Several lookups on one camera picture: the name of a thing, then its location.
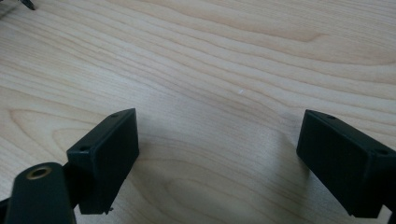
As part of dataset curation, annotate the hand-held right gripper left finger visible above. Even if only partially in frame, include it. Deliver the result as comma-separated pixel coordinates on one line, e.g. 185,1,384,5
65,107,140,216

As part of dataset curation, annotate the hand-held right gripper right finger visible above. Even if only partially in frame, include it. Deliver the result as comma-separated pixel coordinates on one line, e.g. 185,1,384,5
295,108,396,219

